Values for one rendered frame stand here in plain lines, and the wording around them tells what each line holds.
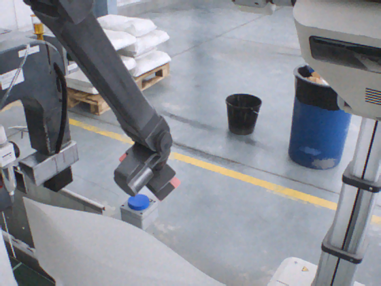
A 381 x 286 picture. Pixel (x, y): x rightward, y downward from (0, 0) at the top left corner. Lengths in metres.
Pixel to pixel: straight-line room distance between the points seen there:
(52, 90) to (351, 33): 0.63
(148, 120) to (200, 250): 1.57
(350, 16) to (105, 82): 0.48
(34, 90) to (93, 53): 0.35
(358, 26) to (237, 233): 1.71
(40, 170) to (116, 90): 0.40
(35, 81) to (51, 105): 0.08
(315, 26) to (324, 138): 2.09
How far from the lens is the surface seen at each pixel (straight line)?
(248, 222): 2.45
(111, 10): 6.72
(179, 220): 2.43
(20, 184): 0.99
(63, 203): 1.50
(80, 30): 0.57
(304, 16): 0.87
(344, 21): 0.85
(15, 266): 1.75
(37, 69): 0.92
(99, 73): 0.62
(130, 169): 0.79
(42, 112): 0.95
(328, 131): 2.87
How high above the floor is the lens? 1.56
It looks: 29 degrees down
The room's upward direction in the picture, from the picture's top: 1 degrees clockwise
